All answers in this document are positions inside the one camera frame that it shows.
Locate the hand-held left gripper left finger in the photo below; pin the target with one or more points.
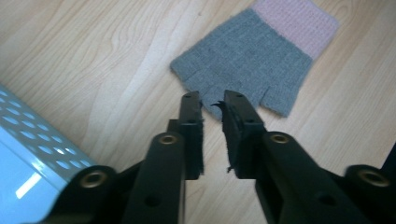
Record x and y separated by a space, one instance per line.
190 137

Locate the grey and pink knitted glove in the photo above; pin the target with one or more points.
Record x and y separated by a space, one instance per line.
249 59

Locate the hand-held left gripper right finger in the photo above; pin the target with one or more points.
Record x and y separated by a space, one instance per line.
239 137

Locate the light blue perforated basket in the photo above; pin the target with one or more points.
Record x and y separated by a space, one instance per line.
34 155

